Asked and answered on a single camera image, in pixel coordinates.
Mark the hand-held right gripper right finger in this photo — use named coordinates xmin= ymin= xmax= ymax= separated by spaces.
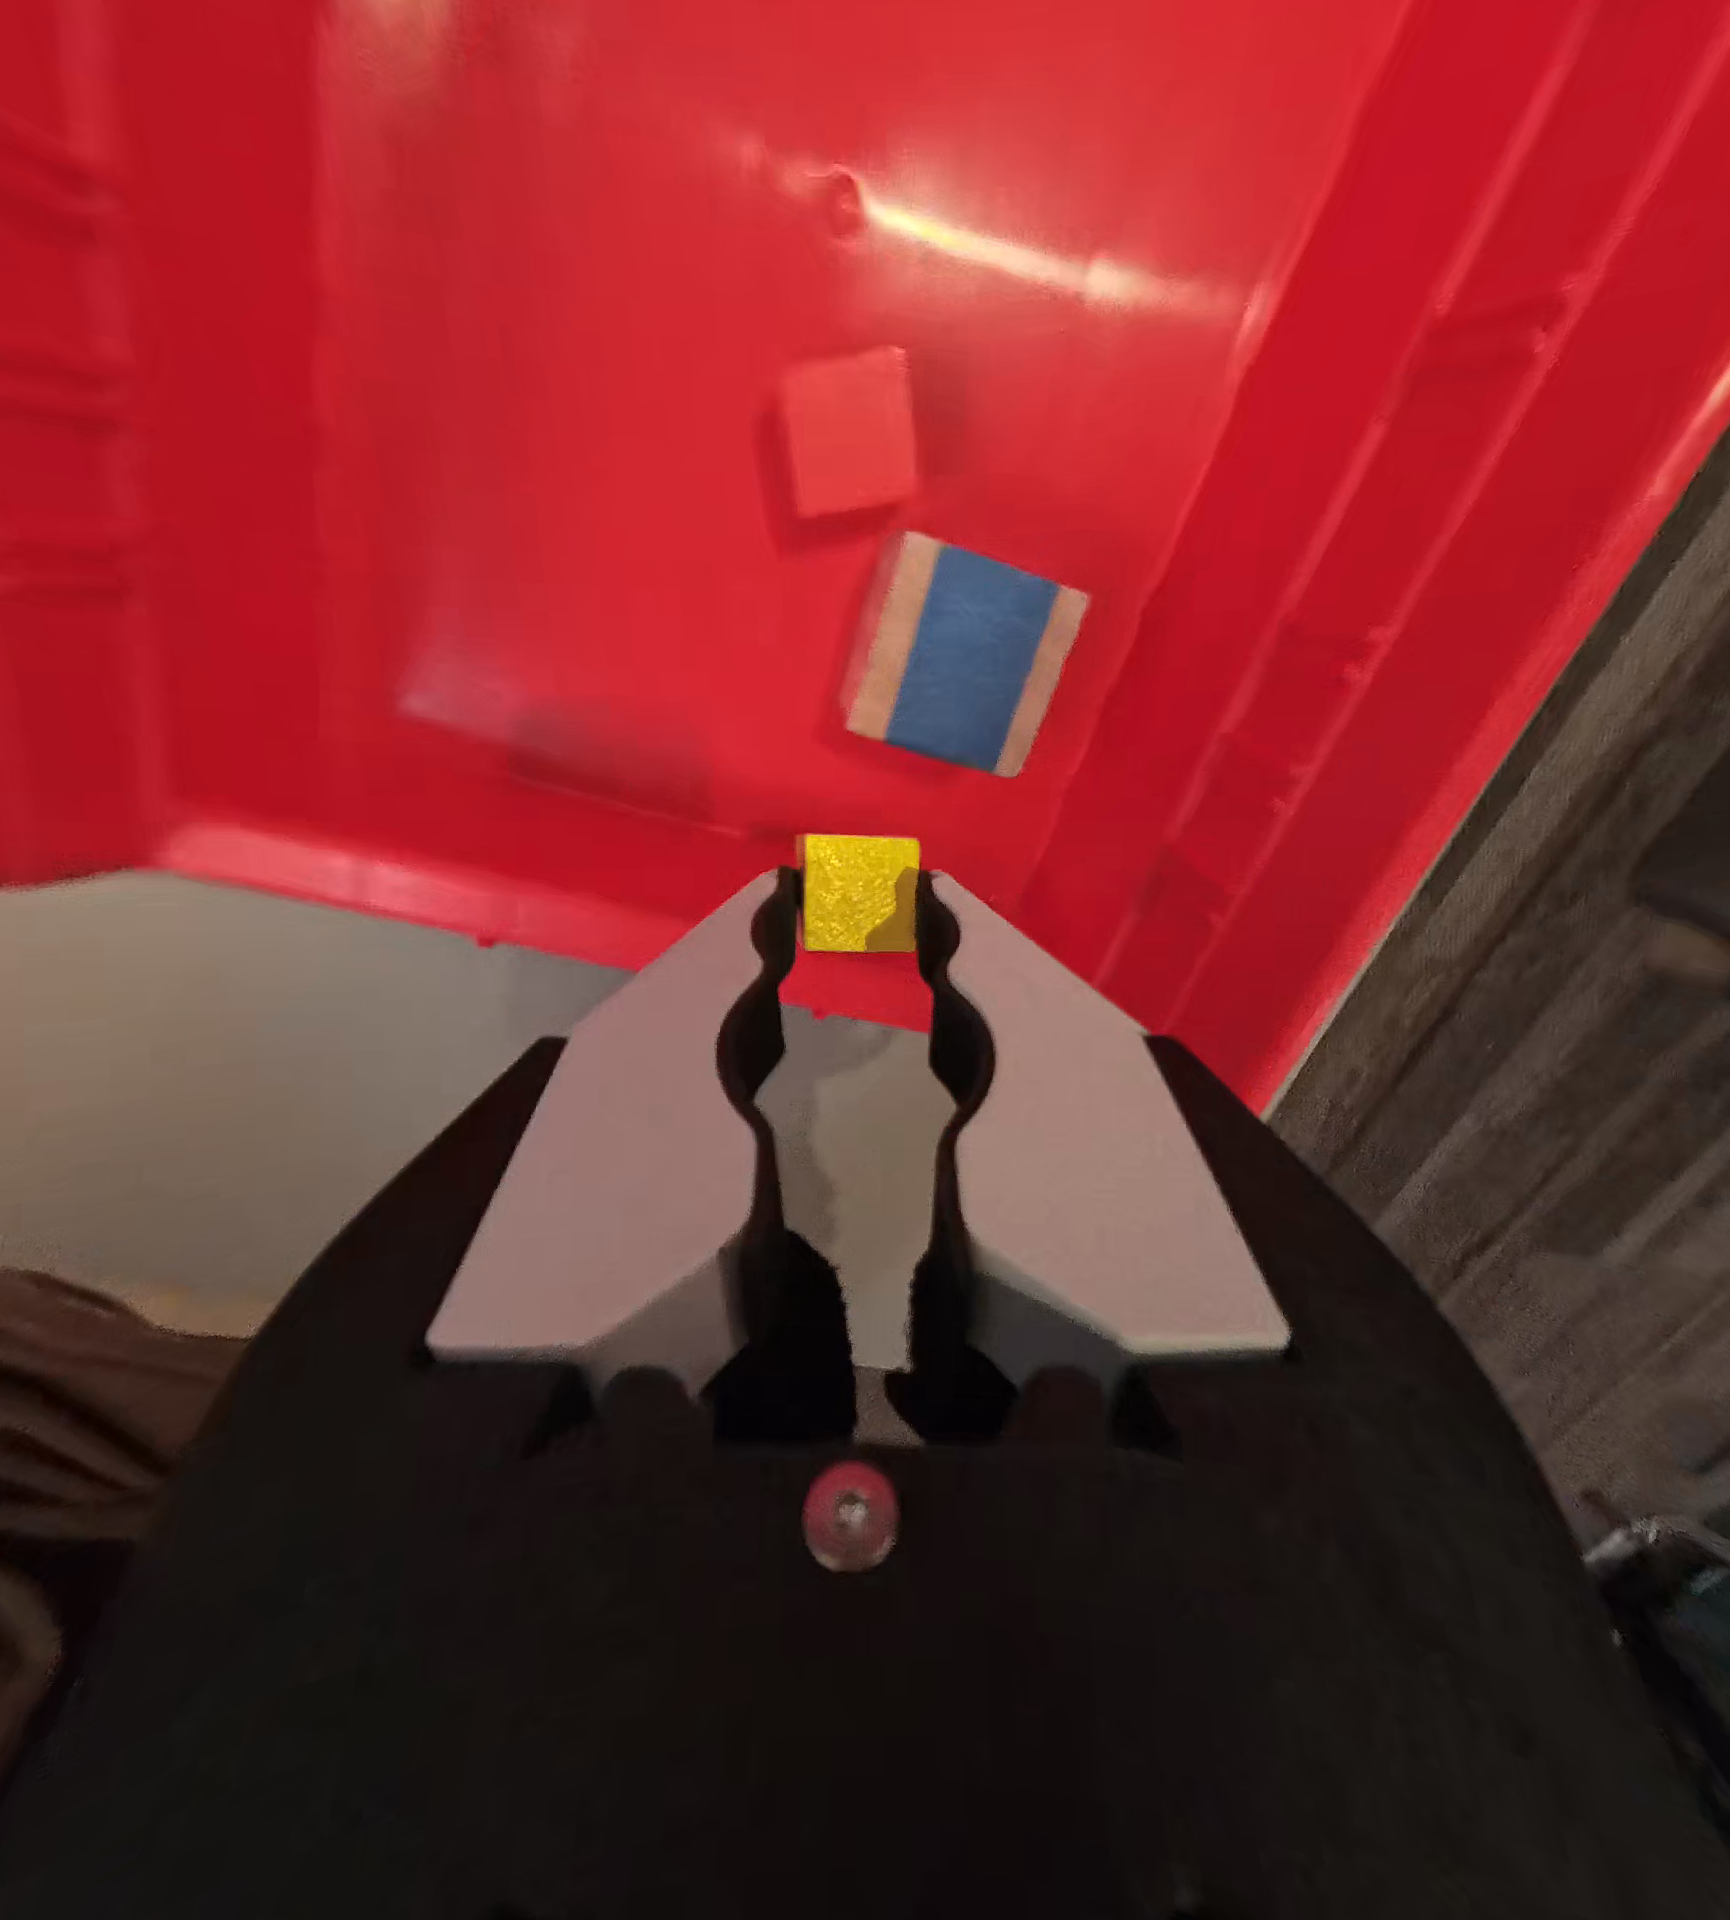
xmin=910 ymin=866 xmax=1293 ymax=1374

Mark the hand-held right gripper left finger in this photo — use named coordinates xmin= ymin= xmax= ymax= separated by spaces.
xmin=421 ymin=866 xmax=844 ymax=1382

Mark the red wooden cube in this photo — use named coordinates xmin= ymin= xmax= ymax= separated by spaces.
xmin=774 ymin=348 xmax=920 ymax=521

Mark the blue wooden cube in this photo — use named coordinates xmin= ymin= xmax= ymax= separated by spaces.
xmin=841 ymin=529 xmax=1091 ymax=780

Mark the yellow wooden cube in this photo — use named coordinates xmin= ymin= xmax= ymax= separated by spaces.
xmin=795 ymin=835 xmax=924 ymax=957

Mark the red plastic bin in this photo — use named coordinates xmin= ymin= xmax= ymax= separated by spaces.
xmin=0 ymin=0 xmax=1730 ymax=1121

